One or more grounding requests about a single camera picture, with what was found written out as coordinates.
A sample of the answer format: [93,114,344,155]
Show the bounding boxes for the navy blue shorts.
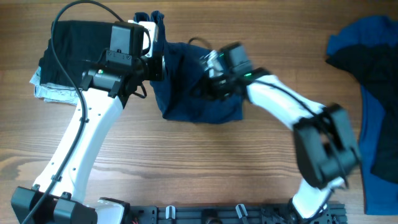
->
[134,11,243,124]

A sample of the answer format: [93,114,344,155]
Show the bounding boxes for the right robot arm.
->
[194,42,361,223]

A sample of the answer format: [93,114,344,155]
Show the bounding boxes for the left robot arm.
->
[11,21,164,223]

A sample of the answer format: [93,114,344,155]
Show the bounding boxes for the folded black garment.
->
[39,21,113,87]

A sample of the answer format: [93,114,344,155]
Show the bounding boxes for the folded light grey garment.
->
[30,67,78,106]

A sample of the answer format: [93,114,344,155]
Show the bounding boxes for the blue t-shirt pile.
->
[326,16,397,215]

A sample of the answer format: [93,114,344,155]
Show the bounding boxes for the right black cable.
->
[187,36,351,222]

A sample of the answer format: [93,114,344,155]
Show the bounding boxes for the black cable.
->
[20,0,153,224]
[187,36,351,222]

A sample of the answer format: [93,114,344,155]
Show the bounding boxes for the left black cable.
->
[20,0,153,224]

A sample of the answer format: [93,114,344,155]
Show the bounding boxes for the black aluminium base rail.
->
[127,203,348,224]

